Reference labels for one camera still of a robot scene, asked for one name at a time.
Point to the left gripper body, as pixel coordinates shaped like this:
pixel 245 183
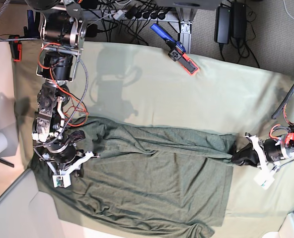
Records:
pixel 274 150

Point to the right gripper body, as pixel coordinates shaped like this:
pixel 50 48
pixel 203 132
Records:
pixel 60 154

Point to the green grey T-shirt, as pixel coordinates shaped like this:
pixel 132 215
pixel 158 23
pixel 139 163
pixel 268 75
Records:
pixel 153 181

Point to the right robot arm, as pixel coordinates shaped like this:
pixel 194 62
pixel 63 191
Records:
pixel 62 33

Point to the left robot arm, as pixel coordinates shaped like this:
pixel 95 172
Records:
pixel 286 108

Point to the black tripod leg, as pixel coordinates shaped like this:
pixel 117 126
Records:
pixel 7 163

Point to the light green table cloth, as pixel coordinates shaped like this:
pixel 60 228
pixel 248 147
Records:
pixel 141 86

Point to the blue orange bar clamp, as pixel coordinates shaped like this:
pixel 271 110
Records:
pixel 177 51

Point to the blue orange corner clamp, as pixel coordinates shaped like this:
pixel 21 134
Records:
pixel 30 31

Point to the black power brick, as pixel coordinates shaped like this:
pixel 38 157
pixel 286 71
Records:
pixel 91 31

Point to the black power adapter left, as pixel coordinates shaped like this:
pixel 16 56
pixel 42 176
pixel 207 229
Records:
pixel 222 25

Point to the black power adapter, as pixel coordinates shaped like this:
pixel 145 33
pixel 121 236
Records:
pixel 238 20
pixel 222 25

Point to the black power adapter right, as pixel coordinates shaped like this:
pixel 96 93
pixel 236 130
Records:
pixel 238 20

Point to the white power strip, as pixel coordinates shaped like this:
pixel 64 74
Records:
pixel 143 15

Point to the aluminium frame post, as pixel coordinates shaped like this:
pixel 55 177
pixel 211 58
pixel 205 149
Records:
pixel 186 17

